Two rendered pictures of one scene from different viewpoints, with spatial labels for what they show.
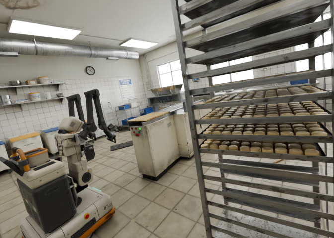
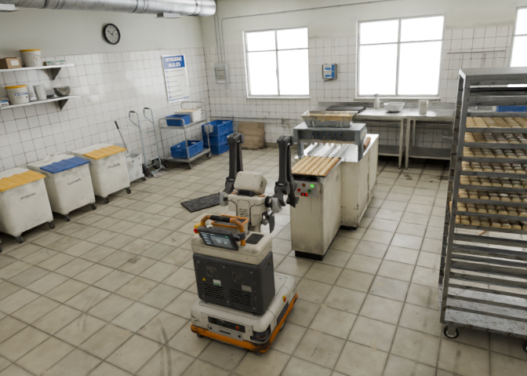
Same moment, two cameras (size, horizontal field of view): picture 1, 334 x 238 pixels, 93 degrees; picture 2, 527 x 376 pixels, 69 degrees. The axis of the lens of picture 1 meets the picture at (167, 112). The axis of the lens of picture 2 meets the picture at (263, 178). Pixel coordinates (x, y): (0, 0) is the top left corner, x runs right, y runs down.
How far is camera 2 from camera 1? 1.93 m
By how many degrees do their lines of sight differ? 15
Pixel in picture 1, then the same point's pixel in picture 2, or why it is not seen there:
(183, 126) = (355, 180)
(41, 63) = (22, 16)
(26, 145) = (24, 198)
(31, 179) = (258, 253)
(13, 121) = not seen: outside the picture
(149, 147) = (321, 213)
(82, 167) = not seen: hidden behind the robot
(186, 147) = (354, 212)
